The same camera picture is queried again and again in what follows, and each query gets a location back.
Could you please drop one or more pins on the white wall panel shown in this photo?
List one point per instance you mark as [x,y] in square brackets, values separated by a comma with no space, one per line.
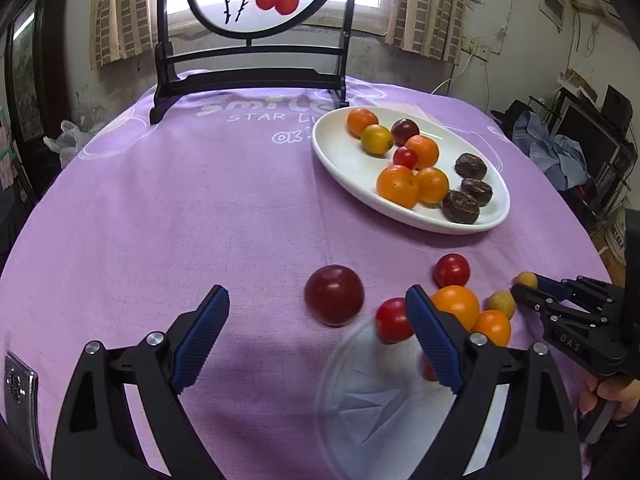
[552,4]

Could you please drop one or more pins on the brown wrinkled passion fruit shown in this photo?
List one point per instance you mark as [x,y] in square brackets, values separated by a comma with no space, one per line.
[471,165]
[477,191]
[461,206]

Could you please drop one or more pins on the brick pattern curtain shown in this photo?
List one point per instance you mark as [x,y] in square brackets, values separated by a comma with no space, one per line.
[122,15]
[425,10]

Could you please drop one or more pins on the black bag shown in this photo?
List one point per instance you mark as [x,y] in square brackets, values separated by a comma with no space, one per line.
[505,115]

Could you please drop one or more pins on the black box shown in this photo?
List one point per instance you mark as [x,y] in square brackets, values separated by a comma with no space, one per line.
[616,105]

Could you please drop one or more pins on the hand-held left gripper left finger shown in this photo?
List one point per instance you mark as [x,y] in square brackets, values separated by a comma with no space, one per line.
[200,340]

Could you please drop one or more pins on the brown cardboard piece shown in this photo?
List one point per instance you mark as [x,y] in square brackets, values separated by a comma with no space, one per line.
[577,85]

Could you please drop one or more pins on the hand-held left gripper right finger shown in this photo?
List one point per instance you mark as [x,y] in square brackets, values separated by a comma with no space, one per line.
[432,340]

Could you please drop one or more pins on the small yellow plum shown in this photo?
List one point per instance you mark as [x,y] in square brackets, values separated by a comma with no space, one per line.
[526,280]
[501,305]

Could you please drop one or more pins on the white plastic bag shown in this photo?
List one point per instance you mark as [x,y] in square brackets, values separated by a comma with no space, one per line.
[70,137]

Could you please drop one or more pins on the black monitor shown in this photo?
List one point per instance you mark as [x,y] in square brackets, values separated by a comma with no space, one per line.
[590,140]

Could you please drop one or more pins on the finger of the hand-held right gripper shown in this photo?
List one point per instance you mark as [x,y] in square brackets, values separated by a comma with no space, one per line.
[580,292]
[545,310]

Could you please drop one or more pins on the white wall outlet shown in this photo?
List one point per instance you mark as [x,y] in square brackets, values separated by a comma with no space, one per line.
[477,49]

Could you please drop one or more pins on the red cherry tomato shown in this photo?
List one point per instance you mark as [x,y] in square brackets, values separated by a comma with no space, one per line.
[429,367]
[405,157]
[392,320]
[451,270]

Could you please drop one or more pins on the dark wooden cabinet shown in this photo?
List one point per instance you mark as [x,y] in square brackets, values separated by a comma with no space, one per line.
[45,85]

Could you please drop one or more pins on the blue cloth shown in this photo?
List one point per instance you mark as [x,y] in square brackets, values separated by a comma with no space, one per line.
[560,155]

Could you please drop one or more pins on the dark red plum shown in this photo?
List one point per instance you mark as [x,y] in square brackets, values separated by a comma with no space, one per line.
[406,130]
[334,295]

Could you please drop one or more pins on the green-tinged mandarin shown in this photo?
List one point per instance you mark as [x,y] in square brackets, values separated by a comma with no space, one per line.
[376,139]

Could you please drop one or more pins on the white oval plate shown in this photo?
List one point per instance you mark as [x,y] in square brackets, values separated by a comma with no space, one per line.
[345,160]

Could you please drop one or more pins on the purple printed tablecloth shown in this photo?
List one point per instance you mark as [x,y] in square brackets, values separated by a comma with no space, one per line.
[175,210]

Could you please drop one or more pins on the person's right hand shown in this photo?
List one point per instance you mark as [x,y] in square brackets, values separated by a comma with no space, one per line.
[622,390]

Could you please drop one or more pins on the large orange mandarin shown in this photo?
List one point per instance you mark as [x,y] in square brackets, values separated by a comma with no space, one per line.
[397,186]

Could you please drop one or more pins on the black framed painted table screen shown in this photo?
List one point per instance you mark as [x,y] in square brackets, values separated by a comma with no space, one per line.
[240,77]

